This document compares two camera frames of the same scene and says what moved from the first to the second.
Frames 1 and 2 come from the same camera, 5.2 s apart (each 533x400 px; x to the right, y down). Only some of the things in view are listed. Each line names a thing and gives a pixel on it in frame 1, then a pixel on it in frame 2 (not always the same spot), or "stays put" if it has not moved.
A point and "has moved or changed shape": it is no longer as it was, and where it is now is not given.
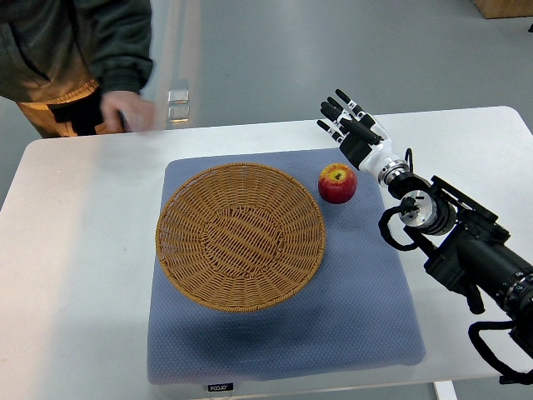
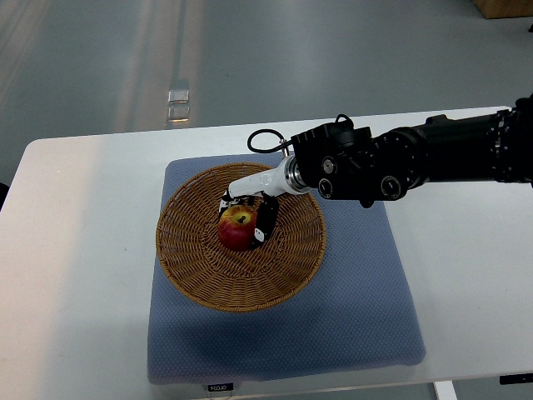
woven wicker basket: (239, 237) stays put
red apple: (337, 183) has moved or changed shape
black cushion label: (221, 387) stays put
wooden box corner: (505, 8) stays put
